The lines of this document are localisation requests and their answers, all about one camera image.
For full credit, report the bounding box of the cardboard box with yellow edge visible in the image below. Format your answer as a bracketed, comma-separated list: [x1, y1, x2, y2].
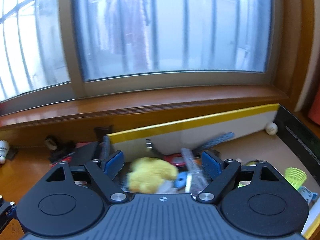
[107, 103, 320, 240]

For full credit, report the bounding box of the light blue clip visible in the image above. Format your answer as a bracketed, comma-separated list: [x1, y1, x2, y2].
[298, 186, 318, 205]

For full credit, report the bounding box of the black tape roll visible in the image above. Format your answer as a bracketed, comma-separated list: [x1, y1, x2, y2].
[44, 135, 60, 151]

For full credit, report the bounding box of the green plastic shuttlecock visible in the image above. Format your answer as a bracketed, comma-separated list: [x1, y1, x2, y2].
[284, 167, 308, 190]

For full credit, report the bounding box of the light blue plastic toy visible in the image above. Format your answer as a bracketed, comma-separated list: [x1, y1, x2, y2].
[174, 171, 188, 189]

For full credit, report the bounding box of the black square wall socket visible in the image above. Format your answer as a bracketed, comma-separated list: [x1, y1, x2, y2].
[94, 125, 112, 142]

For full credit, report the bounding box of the red round case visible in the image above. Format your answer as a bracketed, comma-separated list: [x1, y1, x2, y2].
[164, 153, 185, 168]

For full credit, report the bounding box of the white feather shuttlecock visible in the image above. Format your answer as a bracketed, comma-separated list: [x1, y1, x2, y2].
[0, 140, 10, 164]

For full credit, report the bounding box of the black binder clip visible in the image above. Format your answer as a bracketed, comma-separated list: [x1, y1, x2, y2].
[145, 139, 164, 159]

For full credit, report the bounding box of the white ping pong ball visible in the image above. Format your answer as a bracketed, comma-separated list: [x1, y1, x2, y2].
[265, 122, 278, 135]

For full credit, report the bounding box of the grey blue comb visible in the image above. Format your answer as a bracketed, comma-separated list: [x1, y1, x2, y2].
[193, 132, 234, 154]

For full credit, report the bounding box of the yellow plush toy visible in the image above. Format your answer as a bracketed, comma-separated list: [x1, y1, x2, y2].
[127, 157, 178, 194]

